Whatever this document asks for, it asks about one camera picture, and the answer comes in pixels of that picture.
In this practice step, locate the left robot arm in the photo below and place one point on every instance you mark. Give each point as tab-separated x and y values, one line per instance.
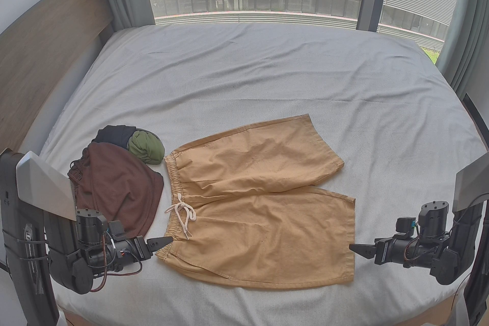
38	179

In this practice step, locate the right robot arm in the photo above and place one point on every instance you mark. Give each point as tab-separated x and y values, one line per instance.
470	183

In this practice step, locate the brown shorts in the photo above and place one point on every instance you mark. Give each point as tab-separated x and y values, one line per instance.
122	190

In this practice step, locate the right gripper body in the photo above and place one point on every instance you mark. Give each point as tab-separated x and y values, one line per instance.
393	250

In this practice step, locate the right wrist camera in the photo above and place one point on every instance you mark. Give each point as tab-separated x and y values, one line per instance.
405	226

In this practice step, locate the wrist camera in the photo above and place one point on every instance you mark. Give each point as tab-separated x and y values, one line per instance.
115	229
405	226

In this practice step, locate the green garment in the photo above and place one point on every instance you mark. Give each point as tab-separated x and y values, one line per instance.
147	147

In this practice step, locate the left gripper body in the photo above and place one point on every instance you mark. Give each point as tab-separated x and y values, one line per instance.
132	250

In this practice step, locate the black garment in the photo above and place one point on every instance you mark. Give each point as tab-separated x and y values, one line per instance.
110	135

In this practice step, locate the tan shorts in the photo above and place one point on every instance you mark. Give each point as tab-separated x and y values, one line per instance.
259	202

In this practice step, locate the bed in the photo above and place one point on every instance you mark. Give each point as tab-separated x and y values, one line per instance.
248	80

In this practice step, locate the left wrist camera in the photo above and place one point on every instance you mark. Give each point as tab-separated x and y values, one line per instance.
115	229

